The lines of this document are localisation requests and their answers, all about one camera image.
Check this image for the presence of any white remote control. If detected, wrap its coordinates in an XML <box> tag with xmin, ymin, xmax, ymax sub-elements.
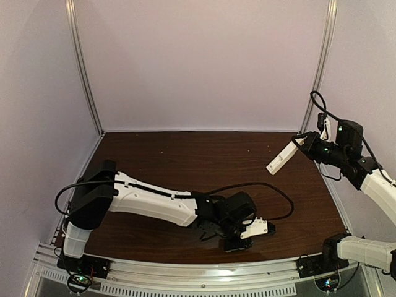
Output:
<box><xmin>266</xmin><ymin>141</ymin><xmax>298</xmax><ymax>175</ymax></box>

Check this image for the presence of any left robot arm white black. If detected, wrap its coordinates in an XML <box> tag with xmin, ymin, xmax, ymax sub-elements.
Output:
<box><xmin>62</xmin><ymin>160</ymin><xmax>267</xmax><ymax>259</ymax></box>

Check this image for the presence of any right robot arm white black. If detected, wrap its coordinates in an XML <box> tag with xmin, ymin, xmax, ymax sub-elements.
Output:
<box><xmin>291</xmin><ymin>120</ymin><xmax>395</xmax><ymax>277</ymax></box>

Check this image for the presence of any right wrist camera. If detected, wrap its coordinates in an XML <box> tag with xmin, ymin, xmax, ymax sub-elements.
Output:
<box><xmin>317</xmin><ymin>113</ymin><xmax>331</xmax><ymax>140</ymax></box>

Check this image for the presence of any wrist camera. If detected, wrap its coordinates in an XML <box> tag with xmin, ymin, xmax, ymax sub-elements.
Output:
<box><xmin>317</xmin><ymin>113</ymin><xmax>331</xmax><ymax>140</ymax></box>
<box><xmin>240</xmin><ymin>217</ymin><xmax>276</xmax><ymax>239</ymax></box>

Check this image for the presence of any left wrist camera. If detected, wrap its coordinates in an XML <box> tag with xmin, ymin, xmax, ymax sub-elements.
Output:
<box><xmin>240</xmin><ymin>217</ymin><xmax>276</xmax><ymax>239</ymax></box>

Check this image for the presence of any right black braided cable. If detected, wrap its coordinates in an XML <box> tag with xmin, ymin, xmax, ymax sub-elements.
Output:
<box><xmin>310</xmin><ymin>90</ymin><xmax>396</xmax><ymax>186</ymax></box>

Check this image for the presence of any black braided cable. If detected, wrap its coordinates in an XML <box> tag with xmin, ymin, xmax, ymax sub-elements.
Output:
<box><xmin>54</xmin><ymin>182</ymin><xmax>295</xmax><ymax>222</ymax></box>
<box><xmin>310</xmin><ymin>90</ymin><xmax>396</xmax><ymax>186</ymax></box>

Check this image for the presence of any front aluminium rail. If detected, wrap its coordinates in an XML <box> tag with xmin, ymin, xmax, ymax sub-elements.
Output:
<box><xmin>30</xmin><ymin>244</ymin><xmax>381</xmax><ymax>297</ymax></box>

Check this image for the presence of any right aluminium frame post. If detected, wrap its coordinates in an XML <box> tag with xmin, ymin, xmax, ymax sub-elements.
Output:
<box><xmin>300</xmin><ymin>0</ymin><xmax>338</xmax><ymax>134</ymax></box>

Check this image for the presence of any aluminium frame post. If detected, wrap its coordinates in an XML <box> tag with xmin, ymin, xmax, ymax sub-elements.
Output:
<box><xmin>300</xmin><ymin>0</ymin><xmax>338</xmax><ymax>134</ymax></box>
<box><xmin>65</xmin><ymin>0</ymin><xmax>104</xmax><ymax>136</ymax></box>

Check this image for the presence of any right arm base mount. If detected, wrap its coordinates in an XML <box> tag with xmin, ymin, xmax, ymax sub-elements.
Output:
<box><xmin>295</xmin><ymin>254</ymin><xmax>349</xmax><ymax>293</ymax></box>

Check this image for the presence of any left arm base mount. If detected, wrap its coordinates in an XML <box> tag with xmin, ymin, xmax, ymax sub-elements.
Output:
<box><xmin>57</xmin><ymin>253</ymin><xmax>110</xmax><ymax>295</ymax></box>

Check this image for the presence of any left black braided cable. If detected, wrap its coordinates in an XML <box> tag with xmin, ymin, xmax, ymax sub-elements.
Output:
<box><xmin>54</xmin><ymin>182</ymin><xmax>295</xmax><ymax>222</ymax></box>

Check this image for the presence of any left aluminium frame post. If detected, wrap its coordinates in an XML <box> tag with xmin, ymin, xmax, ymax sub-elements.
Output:
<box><xmin>65</xmin><ymin>0</ymin><xmax>104</xmax><ymax>136</ymax></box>

